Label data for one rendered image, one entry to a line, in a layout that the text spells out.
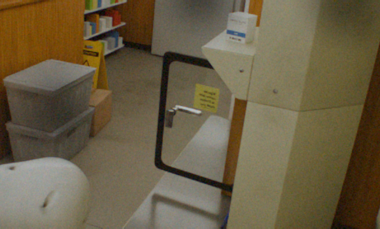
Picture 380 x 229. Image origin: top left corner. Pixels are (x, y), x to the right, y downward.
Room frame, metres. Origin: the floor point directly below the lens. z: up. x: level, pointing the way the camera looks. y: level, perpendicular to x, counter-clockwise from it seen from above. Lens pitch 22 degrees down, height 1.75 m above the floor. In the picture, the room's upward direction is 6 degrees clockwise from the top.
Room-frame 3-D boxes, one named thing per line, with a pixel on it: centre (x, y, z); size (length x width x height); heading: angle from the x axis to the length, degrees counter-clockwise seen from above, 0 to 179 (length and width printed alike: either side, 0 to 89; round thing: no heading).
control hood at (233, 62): (1.10, -0.11, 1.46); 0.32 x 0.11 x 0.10; 165
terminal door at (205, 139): (1.30, -0.04, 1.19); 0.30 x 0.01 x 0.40; 68
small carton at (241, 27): (1.07, -0.10, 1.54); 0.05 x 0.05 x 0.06; 61
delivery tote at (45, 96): (3.13, 1.01, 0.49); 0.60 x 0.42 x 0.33; 165
